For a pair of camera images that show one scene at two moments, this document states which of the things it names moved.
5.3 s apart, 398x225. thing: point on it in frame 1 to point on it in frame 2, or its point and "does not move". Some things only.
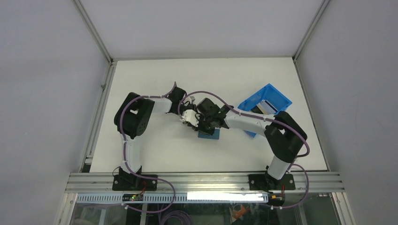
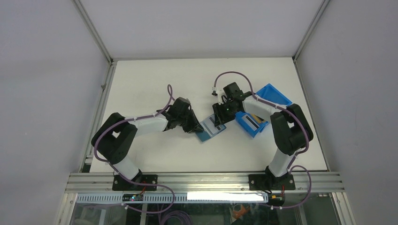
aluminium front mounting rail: [204, 183] does not move
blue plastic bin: [272, 95] does not move
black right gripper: [210, 132] to [220, 118]
